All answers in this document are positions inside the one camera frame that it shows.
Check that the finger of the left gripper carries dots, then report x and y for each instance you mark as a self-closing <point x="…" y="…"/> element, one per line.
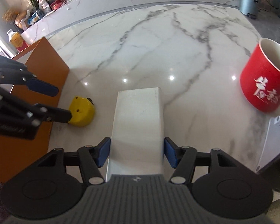
<point x="54" y="114"/>
<point x="40" y="86"/>

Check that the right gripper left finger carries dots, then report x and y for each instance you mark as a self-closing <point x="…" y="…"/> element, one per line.
<point x="91" y="159"/>

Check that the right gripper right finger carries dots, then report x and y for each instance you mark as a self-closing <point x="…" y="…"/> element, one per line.
<point x="182" y="159"/>

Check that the yellow tape measure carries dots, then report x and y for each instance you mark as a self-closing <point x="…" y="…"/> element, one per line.
<point x="82" y="110"/>

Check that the white rectangular box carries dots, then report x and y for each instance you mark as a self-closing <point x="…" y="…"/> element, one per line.
<point x="137" y="141"/>

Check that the orange white storage box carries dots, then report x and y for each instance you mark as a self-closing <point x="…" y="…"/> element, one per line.
<point x="43" y="61"/>

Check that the tea drink bottle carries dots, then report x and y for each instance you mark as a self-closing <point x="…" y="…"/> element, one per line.
<point x="16" y="40"/>

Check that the white tablet device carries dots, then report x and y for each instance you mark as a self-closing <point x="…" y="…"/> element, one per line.
<point x="271" y="150"/>

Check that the red paper cup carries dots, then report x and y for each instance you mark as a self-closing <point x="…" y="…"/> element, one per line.
<point x="260" y="78"/>

